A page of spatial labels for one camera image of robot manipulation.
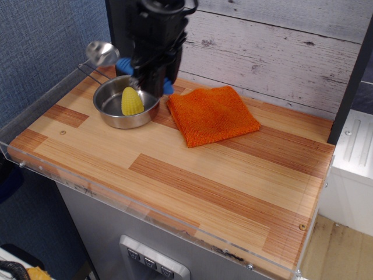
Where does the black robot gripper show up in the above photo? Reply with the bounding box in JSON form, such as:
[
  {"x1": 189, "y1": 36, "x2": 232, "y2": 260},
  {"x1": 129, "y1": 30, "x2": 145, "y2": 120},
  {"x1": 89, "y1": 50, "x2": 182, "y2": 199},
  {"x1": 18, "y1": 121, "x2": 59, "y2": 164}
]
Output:
[{"x1": 129, "y1": 1, "x2": 189, "y2": 96}]

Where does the dark right vertical post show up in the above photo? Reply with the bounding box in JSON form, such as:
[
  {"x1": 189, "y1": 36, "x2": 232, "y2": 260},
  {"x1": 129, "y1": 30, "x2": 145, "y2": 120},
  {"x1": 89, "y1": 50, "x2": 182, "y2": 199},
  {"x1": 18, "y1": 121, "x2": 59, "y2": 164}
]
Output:
[{"x1": 323, "y1": 1, "x2": 372, "y2": 145}]

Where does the orange folded cloth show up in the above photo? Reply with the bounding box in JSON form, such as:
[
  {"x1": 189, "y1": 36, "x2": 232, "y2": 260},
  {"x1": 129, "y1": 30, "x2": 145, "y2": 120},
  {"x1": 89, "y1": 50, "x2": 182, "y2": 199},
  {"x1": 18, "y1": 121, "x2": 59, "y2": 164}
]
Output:
[{"x1": 166, "y1": 86, "x2": 261, "y2": 148}]

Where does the yellow object bottom left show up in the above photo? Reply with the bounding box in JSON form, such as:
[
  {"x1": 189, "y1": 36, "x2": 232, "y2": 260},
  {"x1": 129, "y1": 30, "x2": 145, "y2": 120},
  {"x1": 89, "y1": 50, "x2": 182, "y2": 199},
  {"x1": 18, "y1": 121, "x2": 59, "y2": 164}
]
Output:
[{"x1": 26, "y1": 267, "x2": 52, "y2": 280}]

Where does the black cable bundle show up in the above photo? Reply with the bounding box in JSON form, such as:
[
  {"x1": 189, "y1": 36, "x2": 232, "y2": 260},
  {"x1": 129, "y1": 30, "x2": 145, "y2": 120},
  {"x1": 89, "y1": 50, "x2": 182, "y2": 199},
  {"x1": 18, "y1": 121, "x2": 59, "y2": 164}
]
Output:
[{"x1": 0, "y1": 260, "x2": 30, "y2": 280}]

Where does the small steel pot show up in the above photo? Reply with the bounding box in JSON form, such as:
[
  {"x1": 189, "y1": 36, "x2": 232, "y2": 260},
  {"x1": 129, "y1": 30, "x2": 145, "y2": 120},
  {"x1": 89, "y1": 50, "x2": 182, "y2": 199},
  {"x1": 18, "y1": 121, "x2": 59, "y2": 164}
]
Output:
[{"x1": 93, "y1": 75, "x2": 160, "y2": 129}]

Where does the blue handled metal spoon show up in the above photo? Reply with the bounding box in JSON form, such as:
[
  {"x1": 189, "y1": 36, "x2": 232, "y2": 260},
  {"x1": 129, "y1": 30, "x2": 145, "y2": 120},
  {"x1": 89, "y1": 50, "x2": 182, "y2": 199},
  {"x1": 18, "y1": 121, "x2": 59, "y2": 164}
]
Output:
[{"x1": 85, "y1": 41, "x2": 174, "y2": 95}]

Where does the dark vertical post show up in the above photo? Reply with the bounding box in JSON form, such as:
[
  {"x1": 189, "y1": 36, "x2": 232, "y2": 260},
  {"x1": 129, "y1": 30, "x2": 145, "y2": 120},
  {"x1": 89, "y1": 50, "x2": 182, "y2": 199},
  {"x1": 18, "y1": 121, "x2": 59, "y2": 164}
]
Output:
[
  {"x1": 323, "y1": 1, "x2": 372, "y2": 145},
  {"x1": 105, "y1": 0, "x2": 136, "y2": 76}
]

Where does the clear acrylic table guard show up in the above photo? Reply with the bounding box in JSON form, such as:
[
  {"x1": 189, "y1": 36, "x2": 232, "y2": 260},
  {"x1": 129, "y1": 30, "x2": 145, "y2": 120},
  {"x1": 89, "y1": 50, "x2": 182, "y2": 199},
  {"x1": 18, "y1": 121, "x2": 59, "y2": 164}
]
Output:
[{"x1": 5, "y1": 66, "x2": 334, "y2": 279}]

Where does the dark left vertical post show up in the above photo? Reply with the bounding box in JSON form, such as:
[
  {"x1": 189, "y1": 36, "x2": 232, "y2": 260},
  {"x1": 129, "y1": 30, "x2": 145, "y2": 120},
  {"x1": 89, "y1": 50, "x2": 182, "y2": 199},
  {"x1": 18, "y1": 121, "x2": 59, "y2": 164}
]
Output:
[{"x1": 105, "y1": 0, "x2": 136, "y2": 76}]

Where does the white ridged side unit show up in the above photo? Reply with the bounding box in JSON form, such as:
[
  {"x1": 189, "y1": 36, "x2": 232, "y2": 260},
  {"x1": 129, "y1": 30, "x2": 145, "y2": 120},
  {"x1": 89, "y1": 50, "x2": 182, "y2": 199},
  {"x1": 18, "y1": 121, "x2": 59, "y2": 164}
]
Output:
[{"x1": 319, "y1": 110, "x2": 372, "y2": 236}]

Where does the yellow toy corn cob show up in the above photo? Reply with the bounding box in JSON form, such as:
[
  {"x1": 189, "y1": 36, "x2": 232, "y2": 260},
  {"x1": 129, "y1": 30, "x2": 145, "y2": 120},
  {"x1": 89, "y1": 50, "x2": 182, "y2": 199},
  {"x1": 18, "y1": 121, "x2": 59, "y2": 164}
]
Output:
[{"x1": 121, "y1": 87, "x2": 145, "y2": 116}]

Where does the grey dispenser button panel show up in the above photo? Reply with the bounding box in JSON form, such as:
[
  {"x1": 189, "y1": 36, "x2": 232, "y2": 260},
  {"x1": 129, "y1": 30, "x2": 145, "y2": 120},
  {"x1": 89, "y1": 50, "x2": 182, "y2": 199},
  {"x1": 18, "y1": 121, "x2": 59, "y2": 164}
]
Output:
[{"x1": 119, "y1": 234, "x2": 191, "y2": 279}]

